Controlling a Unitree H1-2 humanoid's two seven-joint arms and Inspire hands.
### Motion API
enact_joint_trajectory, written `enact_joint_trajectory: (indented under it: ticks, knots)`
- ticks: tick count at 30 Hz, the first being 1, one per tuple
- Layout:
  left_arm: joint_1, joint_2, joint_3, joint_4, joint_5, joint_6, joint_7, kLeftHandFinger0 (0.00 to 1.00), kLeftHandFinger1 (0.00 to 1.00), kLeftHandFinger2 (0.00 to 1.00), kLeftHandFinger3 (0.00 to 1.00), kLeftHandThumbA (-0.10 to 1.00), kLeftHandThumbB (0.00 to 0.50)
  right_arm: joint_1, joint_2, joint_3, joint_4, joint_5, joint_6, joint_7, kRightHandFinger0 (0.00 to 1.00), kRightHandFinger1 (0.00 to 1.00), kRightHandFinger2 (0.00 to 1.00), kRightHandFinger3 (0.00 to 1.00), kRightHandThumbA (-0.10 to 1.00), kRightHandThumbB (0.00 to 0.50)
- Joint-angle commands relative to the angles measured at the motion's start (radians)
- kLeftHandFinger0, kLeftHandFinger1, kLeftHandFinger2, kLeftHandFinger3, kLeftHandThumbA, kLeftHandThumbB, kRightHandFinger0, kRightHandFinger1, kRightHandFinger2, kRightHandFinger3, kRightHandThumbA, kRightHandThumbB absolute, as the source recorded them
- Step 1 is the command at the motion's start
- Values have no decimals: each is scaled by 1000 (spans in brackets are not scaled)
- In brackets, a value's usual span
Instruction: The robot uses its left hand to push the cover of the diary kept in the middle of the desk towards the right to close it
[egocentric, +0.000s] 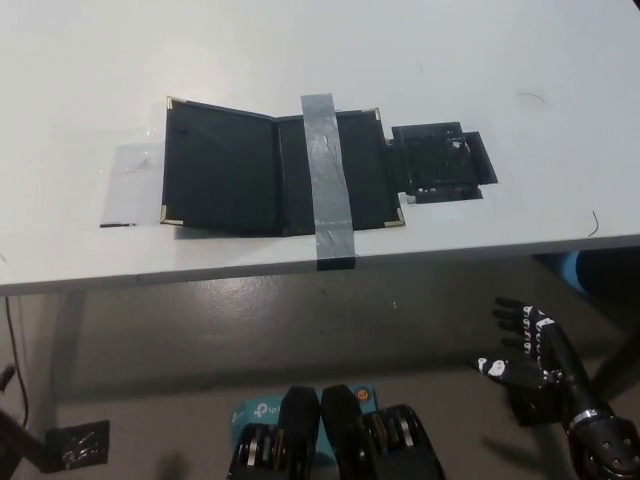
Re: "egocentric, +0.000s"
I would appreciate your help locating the clear plastic sheet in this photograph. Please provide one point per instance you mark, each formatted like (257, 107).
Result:
(132, 185)

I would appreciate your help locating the black diary with gold corners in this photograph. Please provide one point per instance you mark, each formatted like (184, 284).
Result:
(220, 175)

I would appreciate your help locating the grey duct tape strip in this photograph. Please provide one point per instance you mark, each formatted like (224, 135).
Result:
(327, 170)

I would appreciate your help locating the teal TP-Link box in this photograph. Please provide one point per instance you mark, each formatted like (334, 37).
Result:
(255, 411)

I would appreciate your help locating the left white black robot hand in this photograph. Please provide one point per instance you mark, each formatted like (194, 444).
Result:
(6, 377)

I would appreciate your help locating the blue rounded object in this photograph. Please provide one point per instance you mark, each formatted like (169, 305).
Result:
(570, 270)

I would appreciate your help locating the large black tape patch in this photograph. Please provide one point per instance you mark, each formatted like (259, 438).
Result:
(435, 160)

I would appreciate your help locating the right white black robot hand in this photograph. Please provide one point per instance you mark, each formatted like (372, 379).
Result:
(560, 360)

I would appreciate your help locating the grey table leg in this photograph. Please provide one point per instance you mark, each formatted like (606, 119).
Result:
(62, 350)

